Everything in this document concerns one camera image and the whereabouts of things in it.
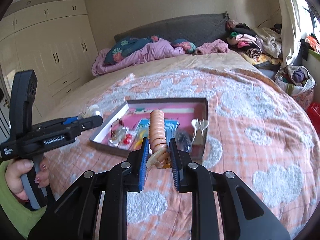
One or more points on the purple duvet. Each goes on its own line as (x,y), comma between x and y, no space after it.
(142,52)

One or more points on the grey padded headboard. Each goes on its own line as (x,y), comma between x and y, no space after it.
(175,27)

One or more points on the brown cardboard box pink lining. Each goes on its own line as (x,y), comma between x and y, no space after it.
(105,135)

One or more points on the earring card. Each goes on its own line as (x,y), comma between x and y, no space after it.
(200,131)

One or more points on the orange floral quilt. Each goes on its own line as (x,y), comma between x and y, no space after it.
(250,142)

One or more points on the pile of clothes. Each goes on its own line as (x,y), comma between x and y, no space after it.
(255,42)

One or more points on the person's left hand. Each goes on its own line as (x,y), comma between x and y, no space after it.
(17,177)

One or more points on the red bead ornament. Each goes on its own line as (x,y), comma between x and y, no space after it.
(128,139)

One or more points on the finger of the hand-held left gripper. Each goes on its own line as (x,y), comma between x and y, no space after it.
(91,125)
(72,122)

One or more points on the red plastic box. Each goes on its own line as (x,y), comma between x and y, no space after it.
(314,112)

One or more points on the cream hair clip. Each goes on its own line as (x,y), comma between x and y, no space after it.
(90,111)

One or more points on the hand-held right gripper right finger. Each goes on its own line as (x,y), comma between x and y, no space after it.
(175,165)

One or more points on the person's left forearm green sleeve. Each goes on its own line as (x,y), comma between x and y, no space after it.
(12,212)

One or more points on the beige bed sheet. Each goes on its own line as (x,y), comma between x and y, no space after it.
(190,61)

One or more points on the cream curtain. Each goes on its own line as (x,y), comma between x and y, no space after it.
(287,25)

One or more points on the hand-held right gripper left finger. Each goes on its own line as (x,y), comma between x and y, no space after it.
(143,165)

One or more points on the blue booklet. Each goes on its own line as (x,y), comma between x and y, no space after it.
(172,127)

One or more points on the bag of clothes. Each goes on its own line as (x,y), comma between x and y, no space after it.
(297,80)

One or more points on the cream wardrobe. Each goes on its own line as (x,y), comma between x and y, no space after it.
(50,50)

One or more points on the pink knit garment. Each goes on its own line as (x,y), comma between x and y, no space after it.
(212,47)

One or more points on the dark teal floral pillow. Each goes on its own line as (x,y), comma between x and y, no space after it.
(120,50)
(185,45)

